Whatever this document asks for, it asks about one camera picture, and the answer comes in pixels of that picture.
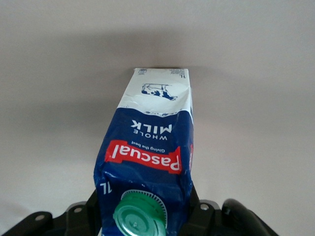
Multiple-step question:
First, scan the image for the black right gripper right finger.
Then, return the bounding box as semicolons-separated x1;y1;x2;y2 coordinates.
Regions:
182;185;221;236

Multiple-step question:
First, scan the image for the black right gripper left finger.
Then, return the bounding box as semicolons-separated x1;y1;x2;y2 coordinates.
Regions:
53;190;100;236

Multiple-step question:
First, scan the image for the blue white milk carton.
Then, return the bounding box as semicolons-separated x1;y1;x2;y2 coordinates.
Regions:
93;67;194;236

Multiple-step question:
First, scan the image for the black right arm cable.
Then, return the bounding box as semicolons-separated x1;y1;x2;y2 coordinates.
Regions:
221;198;271;236

